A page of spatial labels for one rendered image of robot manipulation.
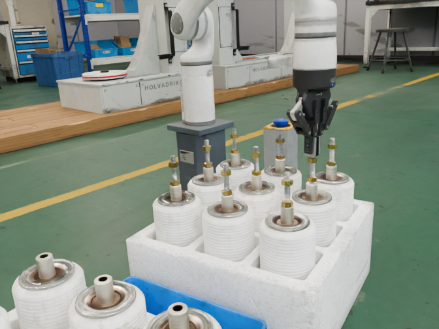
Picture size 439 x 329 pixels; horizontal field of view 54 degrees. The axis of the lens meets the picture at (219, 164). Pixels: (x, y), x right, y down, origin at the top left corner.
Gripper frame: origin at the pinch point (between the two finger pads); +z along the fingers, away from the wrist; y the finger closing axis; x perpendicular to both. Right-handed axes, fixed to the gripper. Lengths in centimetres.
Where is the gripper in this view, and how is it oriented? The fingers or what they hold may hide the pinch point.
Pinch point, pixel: (312, 145)
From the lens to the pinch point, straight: 80.8
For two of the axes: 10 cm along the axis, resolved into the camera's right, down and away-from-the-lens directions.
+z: 0.5, 9.5, 3.1
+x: -6.8, -2.0, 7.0
